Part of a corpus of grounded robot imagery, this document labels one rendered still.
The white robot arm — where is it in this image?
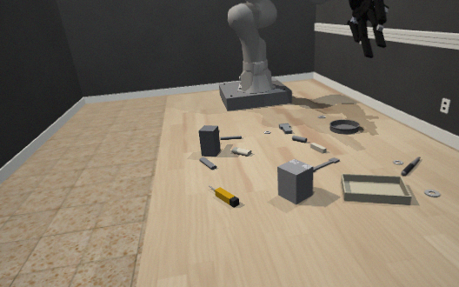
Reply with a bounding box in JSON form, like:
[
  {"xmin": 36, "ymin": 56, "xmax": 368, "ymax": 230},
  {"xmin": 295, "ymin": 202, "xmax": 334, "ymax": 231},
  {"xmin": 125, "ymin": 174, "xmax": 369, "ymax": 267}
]
[{"xmin": 228, "ymin": 0, "xmax": 277, "ymax": 93}]

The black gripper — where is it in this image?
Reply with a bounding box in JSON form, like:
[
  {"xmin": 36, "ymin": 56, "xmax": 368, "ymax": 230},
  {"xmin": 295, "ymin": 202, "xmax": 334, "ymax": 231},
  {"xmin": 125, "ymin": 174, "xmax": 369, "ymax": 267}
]
[{"xmin": 347, "ymin": 0, "xmax": 387, "ymax": 58}]

